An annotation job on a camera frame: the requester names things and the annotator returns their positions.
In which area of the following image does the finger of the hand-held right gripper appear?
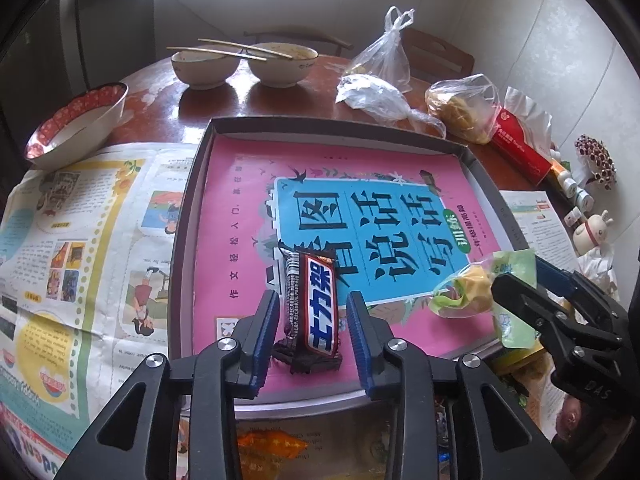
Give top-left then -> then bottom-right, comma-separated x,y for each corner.
490,272 -> 623,361
532,252 -> 626,311

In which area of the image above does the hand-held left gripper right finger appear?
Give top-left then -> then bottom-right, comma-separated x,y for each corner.
346,291 -> 576,480

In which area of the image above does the orange snack packet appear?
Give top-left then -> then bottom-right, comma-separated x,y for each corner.
237,430 -> 308,461

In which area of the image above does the red-rimmed white bowl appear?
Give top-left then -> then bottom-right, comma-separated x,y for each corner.
24,81 -> 130,171

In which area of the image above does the white printed leaflet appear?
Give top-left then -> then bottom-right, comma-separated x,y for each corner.
500,190 -> 581,271

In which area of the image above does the grey tray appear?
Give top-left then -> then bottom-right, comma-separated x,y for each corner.
167,117 -> 531,418

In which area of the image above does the rabbit figurine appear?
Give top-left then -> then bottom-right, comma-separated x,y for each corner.
572,210 -> 615,257

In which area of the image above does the white crumpled plastic bag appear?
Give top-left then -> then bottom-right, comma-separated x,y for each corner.
335,74 -> 446,136

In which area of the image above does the grey cabinet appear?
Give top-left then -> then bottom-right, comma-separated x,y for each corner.
0,0 -> 158,126

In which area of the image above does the green pastry packet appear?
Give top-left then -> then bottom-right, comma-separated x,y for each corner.
431,249 -> 543,350

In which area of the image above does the crumpled white tissue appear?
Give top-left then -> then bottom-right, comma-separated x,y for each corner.
580,247 -> 621,301

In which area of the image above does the brown chocolate bar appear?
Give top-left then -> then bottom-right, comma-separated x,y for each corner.
272,250 -> 346,376

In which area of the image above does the beaded tree ornament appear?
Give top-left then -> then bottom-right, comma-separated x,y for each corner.
574,134 -> 617,191

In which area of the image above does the plastic bag of yellow pastries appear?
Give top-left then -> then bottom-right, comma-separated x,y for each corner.
425,74 -> 501,146

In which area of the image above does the colourful newspaper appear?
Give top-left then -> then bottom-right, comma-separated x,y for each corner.
0,142 -> 241,480

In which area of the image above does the small white bowl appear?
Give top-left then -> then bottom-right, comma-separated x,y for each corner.
171,50 -> 242,91

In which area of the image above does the wooden chopstick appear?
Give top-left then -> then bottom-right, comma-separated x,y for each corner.
198,38 -> 296,58
167,46 -> 268,61

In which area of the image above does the wooden chair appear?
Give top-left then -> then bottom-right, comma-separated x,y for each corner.
400,27 -> 475,83

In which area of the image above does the large white bowl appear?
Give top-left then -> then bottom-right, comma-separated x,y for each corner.
247,42 -> 319,88

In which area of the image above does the red box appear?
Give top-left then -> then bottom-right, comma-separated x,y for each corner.
487,107 -> 556,186

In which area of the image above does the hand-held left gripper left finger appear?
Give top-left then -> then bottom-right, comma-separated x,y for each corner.
52,290 -> 281,480

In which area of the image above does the person's right hand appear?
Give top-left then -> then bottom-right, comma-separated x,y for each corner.
555,395 -> 601,443

